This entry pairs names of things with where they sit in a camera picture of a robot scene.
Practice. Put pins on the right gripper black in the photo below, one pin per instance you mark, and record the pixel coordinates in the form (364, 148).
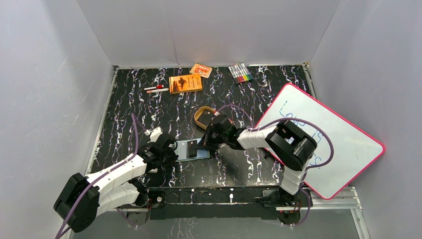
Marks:
(206, 140)

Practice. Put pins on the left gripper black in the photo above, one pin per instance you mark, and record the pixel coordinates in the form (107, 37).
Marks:
(170, 150)

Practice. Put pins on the black credit card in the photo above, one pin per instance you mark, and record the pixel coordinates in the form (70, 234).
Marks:
(192, 148)

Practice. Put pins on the tan oval tray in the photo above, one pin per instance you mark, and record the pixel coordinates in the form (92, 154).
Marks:
(198, 112)

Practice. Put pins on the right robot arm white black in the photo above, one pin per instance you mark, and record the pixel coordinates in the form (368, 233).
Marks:
(287, 141)

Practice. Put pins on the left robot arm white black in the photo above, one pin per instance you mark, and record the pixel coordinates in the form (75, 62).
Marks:
(84, 198)

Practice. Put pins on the black cards in tray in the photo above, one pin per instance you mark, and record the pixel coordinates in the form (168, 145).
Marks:
(205, 118)

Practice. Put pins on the small orange card pack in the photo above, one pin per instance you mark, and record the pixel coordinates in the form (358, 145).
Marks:
(202, 70)

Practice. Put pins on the white marker pen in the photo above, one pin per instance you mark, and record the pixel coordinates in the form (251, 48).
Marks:
(157, 90)

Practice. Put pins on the black whiteboard clip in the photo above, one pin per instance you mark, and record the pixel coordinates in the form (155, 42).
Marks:
(267, 154)

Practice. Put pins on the orange book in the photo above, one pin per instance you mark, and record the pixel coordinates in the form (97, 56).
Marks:
(185, 83)

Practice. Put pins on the red capped marker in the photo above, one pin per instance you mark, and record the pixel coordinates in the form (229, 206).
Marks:
(154, 88)

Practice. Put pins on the coloured marker set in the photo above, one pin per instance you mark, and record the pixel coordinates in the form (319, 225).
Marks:
(240, 73)

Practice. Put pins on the pink framed whiteboard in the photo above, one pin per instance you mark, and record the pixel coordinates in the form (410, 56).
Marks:
(343, 150)

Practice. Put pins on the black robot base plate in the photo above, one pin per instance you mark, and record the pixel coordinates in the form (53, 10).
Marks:
(218, 202)

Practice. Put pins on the aluminium frame rail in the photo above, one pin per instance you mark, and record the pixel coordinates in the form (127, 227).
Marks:
(347, 199)

